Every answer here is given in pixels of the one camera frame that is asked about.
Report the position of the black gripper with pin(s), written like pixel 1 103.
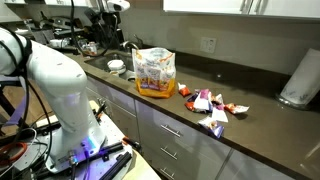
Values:
pixel 111 26

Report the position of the large orange white snack bag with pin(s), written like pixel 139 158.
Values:
pixel 155 73

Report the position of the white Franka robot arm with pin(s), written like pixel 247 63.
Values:
pixel 63 86

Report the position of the chrome faucet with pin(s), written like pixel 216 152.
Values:
pixel 130 45

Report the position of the glass jar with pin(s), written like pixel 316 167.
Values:
pixel 92 48

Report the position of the white bowl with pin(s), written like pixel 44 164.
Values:
pixel 116 64

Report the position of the stainless steel sink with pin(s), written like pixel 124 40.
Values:
pixel 98 63

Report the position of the small white appliance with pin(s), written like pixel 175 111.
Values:
pixel 60 43

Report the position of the orange black clamp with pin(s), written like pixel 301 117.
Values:
pixel 100 110
pixel 132 144

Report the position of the orange red snack packet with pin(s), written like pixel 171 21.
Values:
pixel 184 91

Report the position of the white upper cabinet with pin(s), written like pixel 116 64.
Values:
pixel 206 6

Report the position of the dark purple snack packet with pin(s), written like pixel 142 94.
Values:
pixel 192 97

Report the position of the purple white snack packet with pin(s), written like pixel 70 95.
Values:
pixel 202 100

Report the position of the small white orange snack packet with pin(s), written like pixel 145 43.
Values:
pixel 218 99

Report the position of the plain white snack packet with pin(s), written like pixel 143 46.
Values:
pixel 219 115

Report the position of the small printed card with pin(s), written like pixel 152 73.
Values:
pixel 212 126

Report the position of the grey glossy base cabinet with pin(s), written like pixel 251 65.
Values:
pixel 186 150

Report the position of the light wooden table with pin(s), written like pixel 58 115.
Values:
pixel 145 170

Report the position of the long orange white snack packet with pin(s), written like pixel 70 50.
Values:
pixel 235 108

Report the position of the metal paper towel holder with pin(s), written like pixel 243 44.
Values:
pixel 289 102

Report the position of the white paper towel roll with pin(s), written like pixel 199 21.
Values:
pixel 305 78

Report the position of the white double wall outlet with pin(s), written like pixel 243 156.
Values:
pixel 208 45

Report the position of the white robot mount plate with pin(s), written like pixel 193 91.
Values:
pixel 111 131

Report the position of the black aluminium rail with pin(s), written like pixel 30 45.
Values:
pixel 116 166
pixel 110 149

